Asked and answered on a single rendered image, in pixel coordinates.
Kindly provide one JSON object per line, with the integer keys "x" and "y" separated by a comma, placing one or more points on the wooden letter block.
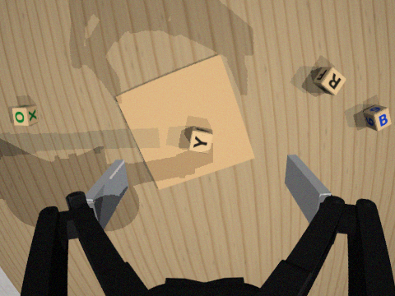
{"x": 329, "y": 80}
{"x": 200, "y": 140}
{"x": 25, "y": 115}
{"x": 377, "y": 117}

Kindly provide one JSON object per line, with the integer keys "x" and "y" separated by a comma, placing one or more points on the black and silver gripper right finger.
{"x": 369, "y": 268}

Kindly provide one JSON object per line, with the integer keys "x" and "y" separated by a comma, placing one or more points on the tan square mat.
{"x": 161, "y": 115}

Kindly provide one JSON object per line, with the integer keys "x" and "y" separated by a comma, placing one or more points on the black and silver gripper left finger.
{"x": 46, "y": 268}

